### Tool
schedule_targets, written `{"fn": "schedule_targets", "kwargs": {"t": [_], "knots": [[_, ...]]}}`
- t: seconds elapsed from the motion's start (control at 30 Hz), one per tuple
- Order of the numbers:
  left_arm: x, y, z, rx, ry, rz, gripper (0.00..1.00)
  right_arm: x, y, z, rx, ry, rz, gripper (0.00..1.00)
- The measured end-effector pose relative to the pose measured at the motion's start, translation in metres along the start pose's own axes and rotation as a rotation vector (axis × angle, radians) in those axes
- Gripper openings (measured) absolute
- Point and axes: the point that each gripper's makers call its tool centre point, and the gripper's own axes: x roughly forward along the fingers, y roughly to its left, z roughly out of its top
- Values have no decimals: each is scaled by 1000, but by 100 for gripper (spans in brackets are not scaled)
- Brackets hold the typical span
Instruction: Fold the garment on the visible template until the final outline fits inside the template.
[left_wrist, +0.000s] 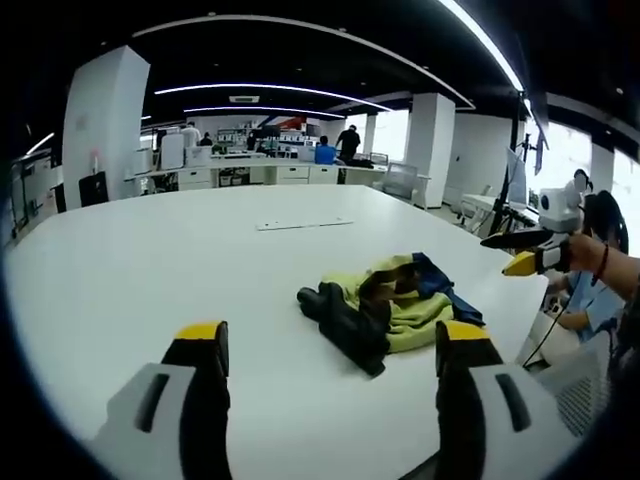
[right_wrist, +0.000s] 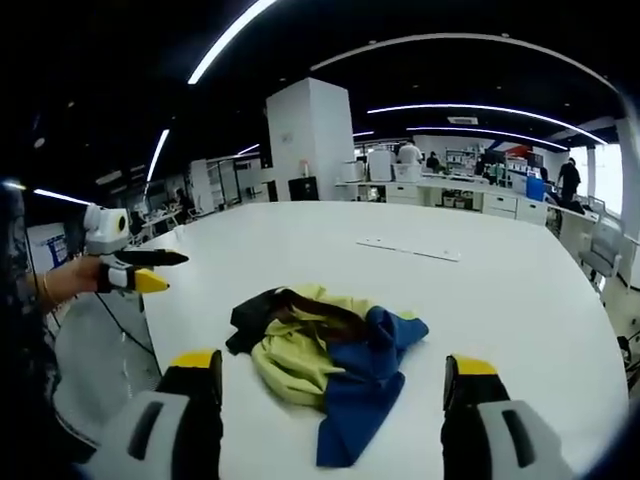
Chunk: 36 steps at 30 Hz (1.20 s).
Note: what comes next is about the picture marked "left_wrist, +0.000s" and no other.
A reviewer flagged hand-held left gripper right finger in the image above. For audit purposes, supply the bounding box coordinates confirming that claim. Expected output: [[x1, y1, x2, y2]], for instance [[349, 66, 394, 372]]
[[433, 319, 584, 480]]

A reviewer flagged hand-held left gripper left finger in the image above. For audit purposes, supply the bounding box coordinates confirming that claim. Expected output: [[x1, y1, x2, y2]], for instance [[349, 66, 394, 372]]
[[92, 321, 234, 480]]

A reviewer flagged yellow-green and black garment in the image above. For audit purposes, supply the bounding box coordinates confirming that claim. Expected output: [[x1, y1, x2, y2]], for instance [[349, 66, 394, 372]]
[[296, 252, 486, 377]]

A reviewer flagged person's right hand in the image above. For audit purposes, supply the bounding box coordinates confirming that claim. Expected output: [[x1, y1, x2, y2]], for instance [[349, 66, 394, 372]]
[[563, 232, 609, 275]]

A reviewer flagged black tripod stand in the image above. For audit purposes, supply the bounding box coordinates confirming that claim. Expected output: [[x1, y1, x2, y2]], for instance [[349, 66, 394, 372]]
[[487, 92, 534, 239]]

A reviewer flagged white mesh chair back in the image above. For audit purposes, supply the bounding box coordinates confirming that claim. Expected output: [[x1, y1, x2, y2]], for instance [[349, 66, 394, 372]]
[[541, 332, 624, 444]]

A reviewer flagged white mesh office chair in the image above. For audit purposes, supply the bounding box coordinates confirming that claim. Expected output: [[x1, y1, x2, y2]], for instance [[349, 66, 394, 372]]
[[382, 161, 419, 200]]

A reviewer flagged long ceiling light strip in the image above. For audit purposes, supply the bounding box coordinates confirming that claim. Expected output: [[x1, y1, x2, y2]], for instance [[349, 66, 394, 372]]
[[437, 0, 525, 94]]

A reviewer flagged white flat table strip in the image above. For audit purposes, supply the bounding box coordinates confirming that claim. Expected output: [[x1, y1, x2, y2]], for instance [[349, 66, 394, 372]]
[[255, 219, 355, 233]]

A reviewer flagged black office chair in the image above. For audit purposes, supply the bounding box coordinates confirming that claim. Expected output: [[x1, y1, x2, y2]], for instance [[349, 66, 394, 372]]
[[78, 170, 109, 208]]

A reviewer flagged white drawer cabinet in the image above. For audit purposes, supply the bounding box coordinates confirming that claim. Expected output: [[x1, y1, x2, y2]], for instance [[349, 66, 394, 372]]
[[276, 165, 312, 187]]

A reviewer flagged white whiteboard panel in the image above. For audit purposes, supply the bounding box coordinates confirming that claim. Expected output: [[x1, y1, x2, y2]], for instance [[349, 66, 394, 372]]
[[159, 132, 187, 172]]

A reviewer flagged red bracelet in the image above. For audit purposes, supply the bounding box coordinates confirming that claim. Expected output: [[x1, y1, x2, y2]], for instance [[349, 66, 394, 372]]
[[591, 243, 612, 287]]

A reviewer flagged black cable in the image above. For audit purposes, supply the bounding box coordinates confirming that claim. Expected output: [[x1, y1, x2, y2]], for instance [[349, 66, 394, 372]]
[[521, 294, 569, 370]]

